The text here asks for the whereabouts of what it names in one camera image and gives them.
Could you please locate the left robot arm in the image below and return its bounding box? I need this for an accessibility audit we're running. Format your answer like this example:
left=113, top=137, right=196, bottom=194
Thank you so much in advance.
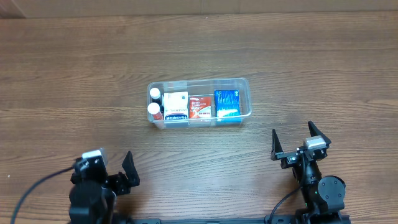
left=69, top=148, right=140, bottom=224

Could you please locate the black bottle white cap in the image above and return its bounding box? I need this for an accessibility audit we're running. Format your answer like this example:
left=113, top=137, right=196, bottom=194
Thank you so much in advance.
left=149, top=88, right=164, bottom=113

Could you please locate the red and white box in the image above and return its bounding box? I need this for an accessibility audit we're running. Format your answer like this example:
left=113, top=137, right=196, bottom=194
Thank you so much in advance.
left=189, top=96, right=211, bottom=119

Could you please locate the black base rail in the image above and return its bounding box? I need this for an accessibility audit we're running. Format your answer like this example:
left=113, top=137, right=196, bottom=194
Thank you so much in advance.
left=111, top=214, right=351, bottom=224

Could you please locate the clear plastic container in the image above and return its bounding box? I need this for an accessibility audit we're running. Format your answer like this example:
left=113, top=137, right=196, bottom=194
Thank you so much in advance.
left=147, top=78, right=252, bottom=129

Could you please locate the orange bottle white cap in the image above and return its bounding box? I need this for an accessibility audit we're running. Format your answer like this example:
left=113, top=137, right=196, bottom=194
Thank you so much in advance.
left=147, top=103, right=164, bottom=120

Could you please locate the white box blue trim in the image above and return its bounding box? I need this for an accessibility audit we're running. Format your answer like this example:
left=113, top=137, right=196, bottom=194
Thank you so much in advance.
left=164, top=91, right=188, bottom=120

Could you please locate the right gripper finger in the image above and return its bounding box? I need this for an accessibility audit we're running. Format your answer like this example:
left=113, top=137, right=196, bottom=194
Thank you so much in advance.
left=271, top=129, right=284, bottom=161
left=308, top=121, right=331, bottom=145

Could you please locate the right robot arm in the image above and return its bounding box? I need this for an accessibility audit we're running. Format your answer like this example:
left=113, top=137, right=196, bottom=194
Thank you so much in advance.
left=264, top=121, right=351, bottom=224

